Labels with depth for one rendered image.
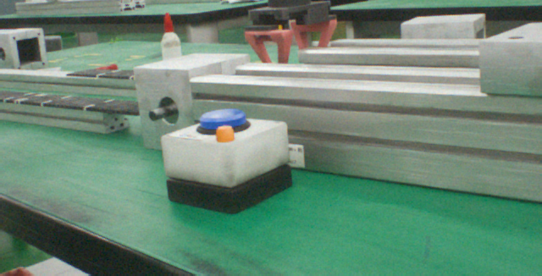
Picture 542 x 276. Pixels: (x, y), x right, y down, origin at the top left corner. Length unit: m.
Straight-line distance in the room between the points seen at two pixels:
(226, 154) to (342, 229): 0.11
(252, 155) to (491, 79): 0.20
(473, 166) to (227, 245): 0.21
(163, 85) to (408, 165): 0.30
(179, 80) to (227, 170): 0.22
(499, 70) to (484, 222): 0.11
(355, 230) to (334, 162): 0.14
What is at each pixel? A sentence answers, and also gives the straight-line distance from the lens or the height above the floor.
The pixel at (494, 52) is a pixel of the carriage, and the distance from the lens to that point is 0.55.
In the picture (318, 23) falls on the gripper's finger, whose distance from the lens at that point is 0.98.
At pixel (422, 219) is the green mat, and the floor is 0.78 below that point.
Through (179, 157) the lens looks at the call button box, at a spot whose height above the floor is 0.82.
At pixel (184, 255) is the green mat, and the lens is 0.51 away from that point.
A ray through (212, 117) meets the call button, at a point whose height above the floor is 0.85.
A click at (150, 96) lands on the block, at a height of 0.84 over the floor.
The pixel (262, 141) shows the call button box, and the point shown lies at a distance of 0.59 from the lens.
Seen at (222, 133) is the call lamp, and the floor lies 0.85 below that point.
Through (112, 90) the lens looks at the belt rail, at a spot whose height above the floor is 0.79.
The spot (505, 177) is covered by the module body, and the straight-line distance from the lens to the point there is 0.57.
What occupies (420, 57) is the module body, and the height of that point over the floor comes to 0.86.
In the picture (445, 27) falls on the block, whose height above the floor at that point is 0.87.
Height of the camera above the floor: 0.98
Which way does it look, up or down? 13 degrees down
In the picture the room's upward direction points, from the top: 6 degrees counter-clockwise
